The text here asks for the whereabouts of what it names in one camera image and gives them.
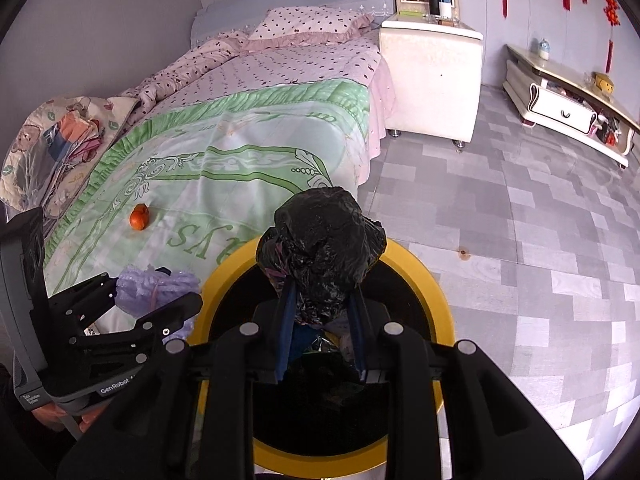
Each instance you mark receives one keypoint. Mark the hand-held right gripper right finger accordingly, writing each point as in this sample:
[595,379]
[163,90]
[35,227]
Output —
[358,332]

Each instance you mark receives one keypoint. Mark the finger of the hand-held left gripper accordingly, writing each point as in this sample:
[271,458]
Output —
[165,312]
[85,295]

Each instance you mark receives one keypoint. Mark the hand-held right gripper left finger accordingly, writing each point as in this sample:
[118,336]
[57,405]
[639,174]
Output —
[285,332]

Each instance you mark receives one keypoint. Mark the purple plastic bag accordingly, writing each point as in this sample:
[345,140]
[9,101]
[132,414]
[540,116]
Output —
[145,285]

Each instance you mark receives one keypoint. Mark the yellow round bin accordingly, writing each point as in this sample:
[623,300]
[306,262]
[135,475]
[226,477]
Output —
[425,280]

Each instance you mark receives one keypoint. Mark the black plastic bag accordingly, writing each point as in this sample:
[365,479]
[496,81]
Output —
[320,240]

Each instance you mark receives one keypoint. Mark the person's left forearm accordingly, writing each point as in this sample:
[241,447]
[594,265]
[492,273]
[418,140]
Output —
[20,452]

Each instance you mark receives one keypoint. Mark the person's left hand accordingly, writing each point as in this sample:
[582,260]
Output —
[47,415]

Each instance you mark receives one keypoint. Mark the orange fruit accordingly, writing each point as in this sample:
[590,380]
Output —
[139,217]

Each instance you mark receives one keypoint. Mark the folded bear print quilt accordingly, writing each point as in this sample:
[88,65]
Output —
[27,135]

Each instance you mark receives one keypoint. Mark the folded clothes in clear bag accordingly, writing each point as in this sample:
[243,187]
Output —
[75,135]

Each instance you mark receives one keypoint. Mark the crumpled pink dotted quilt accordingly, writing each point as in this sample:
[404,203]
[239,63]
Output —
[185,67]

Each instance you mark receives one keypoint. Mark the pink dotted bedsheet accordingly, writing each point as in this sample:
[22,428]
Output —
[280,72]

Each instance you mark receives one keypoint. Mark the white nightstand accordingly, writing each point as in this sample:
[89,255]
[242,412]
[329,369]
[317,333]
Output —
[430,80]

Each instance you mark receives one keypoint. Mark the white low cabinet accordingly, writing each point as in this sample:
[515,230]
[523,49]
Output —
[560,105]

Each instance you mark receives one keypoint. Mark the pink dotted pillow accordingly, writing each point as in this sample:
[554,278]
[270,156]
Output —
[310,25]

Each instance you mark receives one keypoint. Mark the green flat packet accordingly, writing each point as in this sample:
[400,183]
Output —
[410,13]

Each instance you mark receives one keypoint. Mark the white cup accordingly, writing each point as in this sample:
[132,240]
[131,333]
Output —
[445,10]

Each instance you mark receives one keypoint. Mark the small blue capped bottle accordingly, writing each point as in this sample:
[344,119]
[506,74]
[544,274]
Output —
[544,50]

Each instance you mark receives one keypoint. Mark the yellow toy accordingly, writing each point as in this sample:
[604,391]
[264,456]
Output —
[603,82]

